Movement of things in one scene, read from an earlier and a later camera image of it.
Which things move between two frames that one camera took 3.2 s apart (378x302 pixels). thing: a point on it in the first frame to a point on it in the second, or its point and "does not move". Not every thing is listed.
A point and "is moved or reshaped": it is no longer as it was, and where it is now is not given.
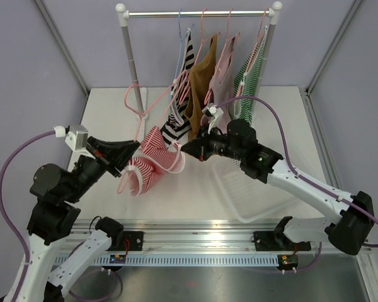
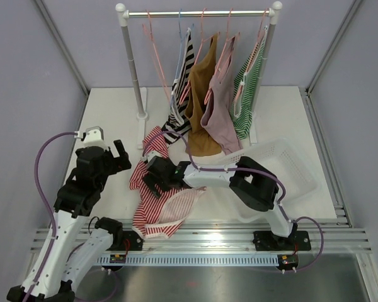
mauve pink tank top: x=222 y=82 does not move
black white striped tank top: x=177 y=126 does not move
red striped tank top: x=154 y=157 is moved or reshaped
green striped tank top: x=246 y=80 does not move
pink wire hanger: x=142 y=114 to x=164 y=85
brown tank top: x=200 y=78 does not move
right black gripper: x=200 y=148 to x=150 y=183
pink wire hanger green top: x=250 y=58 does not move
